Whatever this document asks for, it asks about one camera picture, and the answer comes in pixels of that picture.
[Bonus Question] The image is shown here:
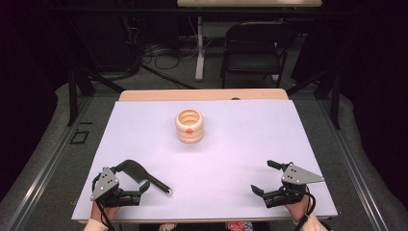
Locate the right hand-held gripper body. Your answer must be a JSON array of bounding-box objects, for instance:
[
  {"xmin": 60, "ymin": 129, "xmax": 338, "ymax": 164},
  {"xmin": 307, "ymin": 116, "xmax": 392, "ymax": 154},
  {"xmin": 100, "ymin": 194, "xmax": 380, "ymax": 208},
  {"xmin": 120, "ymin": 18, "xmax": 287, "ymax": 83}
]
[{"xmin": 262, "ymin": 162, "xmax": 326, "ymax": 209}]

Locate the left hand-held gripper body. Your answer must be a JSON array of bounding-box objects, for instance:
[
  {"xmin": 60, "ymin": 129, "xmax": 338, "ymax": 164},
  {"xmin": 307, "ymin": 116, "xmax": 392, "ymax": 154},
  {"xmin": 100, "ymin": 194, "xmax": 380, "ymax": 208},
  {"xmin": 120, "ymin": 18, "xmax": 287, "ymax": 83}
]
[{"xmin": 90, "ymin": 167, "xmax": 142, "ymax": 208}]

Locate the cream ribbed utensil holder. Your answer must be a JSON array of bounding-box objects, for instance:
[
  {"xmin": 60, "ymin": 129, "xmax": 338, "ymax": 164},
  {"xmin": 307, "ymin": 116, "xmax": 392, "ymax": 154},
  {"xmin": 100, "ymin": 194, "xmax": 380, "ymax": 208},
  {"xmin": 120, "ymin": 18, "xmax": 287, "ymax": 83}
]
[{"xmin": 174, "ymin": 108, "xmax": 205, "ymax": 144}]

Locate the person's left hand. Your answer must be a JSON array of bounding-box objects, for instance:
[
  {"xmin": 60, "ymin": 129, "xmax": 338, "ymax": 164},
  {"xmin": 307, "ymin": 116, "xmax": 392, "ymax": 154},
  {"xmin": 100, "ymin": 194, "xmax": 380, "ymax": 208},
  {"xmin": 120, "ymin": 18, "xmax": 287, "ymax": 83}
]
[{"xmin": 90, "ymin": 201, "xmax": 121, "ymax": 223}]

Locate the person's right hand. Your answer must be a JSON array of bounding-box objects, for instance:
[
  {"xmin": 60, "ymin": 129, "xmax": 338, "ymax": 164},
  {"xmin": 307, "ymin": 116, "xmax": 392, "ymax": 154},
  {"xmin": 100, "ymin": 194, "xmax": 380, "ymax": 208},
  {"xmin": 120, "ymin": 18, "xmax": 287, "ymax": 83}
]
[{"xmin": 284, "ymin": 186, "xmax": 315, "ymax": 224}]

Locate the red patterned clothing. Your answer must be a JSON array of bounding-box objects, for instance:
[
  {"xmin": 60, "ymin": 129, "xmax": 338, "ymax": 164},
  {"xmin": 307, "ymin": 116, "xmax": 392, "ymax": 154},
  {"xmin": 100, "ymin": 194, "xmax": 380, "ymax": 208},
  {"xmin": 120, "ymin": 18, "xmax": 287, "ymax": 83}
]
[{"xmin": 226, "ymin": 220, "xmax": 255, "ymax": 231}]

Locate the white table mat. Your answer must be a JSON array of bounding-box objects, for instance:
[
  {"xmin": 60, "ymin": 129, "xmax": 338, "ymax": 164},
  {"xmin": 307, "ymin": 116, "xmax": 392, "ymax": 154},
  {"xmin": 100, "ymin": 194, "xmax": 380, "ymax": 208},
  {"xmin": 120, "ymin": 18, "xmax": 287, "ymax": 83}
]
[{"xmin": 70, "ymin": 98, "xmax": 339, "ymax": 223}]

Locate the black metal stand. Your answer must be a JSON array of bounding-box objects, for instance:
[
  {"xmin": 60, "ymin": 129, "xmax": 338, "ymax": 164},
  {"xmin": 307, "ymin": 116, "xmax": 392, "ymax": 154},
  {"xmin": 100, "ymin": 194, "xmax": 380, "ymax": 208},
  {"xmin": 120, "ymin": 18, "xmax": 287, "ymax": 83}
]
[
  {"xmin": 65, "ymin": 62, "xmax": 127, "ymax": 128},
  {"xmin": 285, "ymin": 62, "xmax": 343, "ymax": 131}
]

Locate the black folding chair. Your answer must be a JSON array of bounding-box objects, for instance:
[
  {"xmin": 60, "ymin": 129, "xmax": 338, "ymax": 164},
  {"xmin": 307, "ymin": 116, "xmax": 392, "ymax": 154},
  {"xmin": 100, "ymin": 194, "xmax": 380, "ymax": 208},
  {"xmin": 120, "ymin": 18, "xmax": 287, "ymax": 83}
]
[{"xmin": 219, "ymin": 20, "xmax": 298, "ymax": 90}]

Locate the light wooden background table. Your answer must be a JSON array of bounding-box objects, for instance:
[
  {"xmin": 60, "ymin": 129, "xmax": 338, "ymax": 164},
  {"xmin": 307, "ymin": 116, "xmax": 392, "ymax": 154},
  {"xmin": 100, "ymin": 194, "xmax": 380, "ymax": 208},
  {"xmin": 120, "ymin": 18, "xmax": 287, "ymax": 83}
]
[{"xmin": 176, "ymin": 0, "xmax": 323, "ymax": 83}]

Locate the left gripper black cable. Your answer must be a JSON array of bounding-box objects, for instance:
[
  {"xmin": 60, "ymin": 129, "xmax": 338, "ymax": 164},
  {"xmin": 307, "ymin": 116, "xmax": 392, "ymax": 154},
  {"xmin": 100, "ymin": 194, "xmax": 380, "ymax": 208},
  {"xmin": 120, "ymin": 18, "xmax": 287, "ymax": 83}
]
[{"xmin": 91, "ymin": 172, "xmax": 117, "ymax": 231}]

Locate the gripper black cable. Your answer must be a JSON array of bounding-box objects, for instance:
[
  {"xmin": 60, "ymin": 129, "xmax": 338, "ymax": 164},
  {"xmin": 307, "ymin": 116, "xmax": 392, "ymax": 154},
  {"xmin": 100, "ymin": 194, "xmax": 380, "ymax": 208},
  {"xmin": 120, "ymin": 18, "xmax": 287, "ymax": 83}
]
[
  {"xmin": 293, "ymin": 184, "xmax": 318, "ymax": 231},
  {"xmin": 91, "ymin": 172, "xmax": 117, "ymax": 231}
]

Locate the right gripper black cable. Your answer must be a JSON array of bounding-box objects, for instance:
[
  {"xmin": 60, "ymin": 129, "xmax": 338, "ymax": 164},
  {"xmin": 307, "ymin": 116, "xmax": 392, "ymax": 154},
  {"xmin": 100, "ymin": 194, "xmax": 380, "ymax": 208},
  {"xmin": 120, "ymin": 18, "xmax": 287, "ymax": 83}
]
[{"xmin": 293, "ymin": 184, "xmax": 318, "ymax": 231}]

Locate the aluminium floor rail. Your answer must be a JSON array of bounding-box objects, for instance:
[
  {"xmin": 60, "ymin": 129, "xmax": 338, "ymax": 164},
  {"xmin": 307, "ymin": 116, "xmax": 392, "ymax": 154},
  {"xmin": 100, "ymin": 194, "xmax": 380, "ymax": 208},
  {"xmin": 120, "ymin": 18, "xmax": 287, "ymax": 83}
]
[
  {"xmin": 4, "ymin": 95, "xmax": 94, "ymax": 231},
  {"xmin": 316, "ymin": 95, "xmax": 392, "ymax": 231}
]

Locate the bundle of floor cables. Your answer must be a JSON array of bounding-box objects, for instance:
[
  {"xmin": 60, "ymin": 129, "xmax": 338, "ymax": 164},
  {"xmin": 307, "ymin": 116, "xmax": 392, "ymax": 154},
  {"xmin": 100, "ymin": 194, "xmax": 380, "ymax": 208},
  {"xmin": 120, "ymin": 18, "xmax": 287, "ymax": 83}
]
[{"xmin": 140, "ymin": 38, "xmax": 200, "ymax": 90}]

